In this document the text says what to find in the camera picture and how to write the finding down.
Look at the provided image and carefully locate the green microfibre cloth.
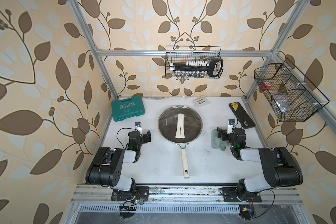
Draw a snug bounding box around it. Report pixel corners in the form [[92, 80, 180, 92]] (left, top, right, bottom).
[[211, 129, 229, 151]]

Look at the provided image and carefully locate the glass pot lid cream handle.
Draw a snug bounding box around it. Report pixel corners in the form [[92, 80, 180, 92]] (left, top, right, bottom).
[[158, 106, 203, 144]]

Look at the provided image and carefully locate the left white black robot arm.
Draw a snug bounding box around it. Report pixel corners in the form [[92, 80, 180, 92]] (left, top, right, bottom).
[[85, 130, 151, 193]]

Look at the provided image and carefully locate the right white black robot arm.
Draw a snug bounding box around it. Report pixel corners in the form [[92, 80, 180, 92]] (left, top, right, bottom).
[[217, 128, 303, 196]]

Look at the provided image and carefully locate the black flat box yellow label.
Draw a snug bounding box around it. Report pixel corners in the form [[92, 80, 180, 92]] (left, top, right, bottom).
[[229, 102, 256, 129]]

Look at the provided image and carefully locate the green plastic tool case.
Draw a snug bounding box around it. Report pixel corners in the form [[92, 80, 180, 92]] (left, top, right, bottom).
[[111, 95, 145, 122]]

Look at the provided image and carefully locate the clear plastic bag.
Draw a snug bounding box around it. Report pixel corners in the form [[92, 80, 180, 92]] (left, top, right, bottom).
[[273, 93, 291, 113]]

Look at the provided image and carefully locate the black socket set holder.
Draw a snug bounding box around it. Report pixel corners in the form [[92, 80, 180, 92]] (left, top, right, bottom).
[[168, 58, 224, 78]]

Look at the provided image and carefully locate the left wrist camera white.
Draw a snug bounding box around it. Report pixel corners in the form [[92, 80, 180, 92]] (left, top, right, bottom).
[[134, 122, 142, 134]]

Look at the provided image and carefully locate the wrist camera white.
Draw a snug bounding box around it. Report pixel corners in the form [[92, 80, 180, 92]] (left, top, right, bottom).
[[227, 119, 236, 133], [134, 122, 142, 134]]

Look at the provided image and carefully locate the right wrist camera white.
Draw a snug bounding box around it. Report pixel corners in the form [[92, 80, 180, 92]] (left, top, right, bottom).
[[227, 119, 236, 133]]

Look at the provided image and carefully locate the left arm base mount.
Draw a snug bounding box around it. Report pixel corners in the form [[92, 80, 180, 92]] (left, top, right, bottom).
[[111, 186, 149, 202]]

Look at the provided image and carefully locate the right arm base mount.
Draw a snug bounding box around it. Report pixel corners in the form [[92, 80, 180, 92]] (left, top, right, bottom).
[[220, 187, 262, 203]]

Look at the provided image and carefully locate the brown frying pan cream handle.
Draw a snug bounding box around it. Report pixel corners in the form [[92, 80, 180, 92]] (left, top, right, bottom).
[[176, 143, 190, 179]]

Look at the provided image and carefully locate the black wire basket right wall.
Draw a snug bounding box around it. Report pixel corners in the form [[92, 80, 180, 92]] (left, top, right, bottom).
[[254, 58, 330, 122]]

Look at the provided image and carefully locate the black wire basket wall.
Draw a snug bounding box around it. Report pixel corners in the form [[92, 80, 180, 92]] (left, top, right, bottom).
[[254, 58, 330, 122], [164, 45, 224, 79]]

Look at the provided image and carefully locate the black wire basket back wall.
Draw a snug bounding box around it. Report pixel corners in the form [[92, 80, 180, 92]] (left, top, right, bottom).
[[164, 45, 224, 79]]

